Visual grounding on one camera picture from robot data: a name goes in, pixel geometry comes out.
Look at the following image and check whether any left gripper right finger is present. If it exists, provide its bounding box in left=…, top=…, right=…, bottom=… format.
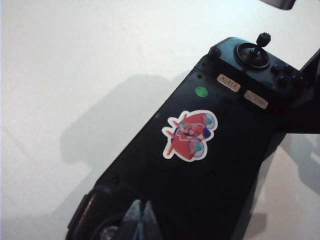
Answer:
left=136, top=201, right=164, bottom=240

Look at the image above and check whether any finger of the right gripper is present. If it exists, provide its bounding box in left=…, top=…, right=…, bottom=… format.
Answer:
left=275, top=47, right=320, bottom=137
left=259, top=0, right=298, bottom=11

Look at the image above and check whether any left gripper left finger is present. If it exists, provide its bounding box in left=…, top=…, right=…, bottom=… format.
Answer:
left=122, top=199, right=145, bottom=240

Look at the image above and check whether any black handheld remote control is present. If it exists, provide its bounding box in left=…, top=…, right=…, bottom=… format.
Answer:
left=65, top=31, right=307, bottom=240

